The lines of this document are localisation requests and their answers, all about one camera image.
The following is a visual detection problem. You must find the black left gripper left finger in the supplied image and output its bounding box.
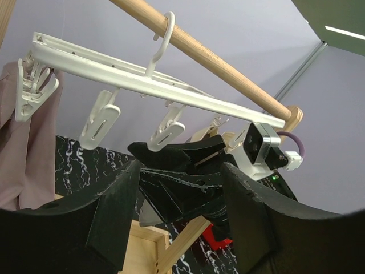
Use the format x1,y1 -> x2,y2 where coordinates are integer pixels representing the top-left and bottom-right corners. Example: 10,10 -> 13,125
1,160 -> 141,273

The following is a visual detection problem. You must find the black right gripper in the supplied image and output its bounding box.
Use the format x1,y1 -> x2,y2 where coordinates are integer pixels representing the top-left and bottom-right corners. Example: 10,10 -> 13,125
127,134 -> 299,243

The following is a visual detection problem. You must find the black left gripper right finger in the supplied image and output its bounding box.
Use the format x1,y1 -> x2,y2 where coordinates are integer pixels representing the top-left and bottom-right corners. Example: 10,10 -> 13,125
221,163 -> 364,273

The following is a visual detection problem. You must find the wooden clothes rack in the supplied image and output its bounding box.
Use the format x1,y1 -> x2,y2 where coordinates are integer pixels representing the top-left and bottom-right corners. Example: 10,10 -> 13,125
0,0 -> 303,274

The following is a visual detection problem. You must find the white plastic clip hanger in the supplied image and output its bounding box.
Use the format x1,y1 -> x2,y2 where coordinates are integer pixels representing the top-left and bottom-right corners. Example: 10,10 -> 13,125
15,12 -> 285,152

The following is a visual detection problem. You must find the red plastic bin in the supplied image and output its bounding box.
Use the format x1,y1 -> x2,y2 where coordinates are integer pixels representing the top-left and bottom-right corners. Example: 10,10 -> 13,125
202,224 -> 233,251

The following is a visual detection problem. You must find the mauve hanging cloth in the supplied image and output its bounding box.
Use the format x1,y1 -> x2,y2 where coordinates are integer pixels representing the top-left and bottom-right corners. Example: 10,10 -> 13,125
1,62 -> 63,211

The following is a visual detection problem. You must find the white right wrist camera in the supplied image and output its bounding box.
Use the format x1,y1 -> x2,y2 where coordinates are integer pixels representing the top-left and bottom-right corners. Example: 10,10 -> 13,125
227,123 -> 305,181

